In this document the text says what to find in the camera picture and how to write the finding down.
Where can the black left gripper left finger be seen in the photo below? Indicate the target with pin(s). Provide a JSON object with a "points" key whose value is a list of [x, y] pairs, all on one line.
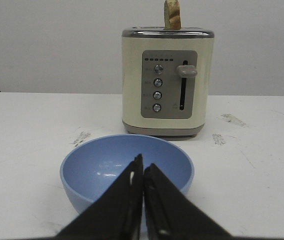
{"points": [[117, 214]]}

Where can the cream toaster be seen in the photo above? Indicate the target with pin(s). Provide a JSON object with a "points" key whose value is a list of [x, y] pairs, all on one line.
{"points": [[165, 79]]}

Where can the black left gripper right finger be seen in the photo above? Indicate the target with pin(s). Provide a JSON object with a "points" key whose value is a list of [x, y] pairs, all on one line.
{"points": [[171, 216]]}

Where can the blue bowl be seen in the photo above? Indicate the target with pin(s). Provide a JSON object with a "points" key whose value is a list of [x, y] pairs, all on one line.
{"points": [[91, 168]]}

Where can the toast slice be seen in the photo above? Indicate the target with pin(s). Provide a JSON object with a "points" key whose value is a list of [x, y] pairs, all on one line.
{"points": [[172, 15]]}

